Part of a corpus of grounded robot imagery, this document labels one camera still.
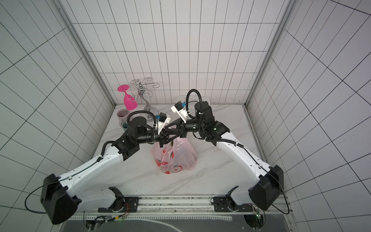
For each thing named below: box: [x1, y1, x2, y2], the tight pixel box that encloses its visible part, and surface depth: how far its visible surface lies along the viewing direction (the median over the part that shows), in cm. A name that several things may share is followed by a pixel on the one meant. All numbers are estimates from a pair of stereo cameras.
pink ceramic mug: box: [116, 108, 129, 127], surface depth 106 cm
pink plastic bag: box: [150, 136, 198, 175], surface depth 72 cm
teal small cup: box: [122, 121, 129, 131], surface depth 102 cm
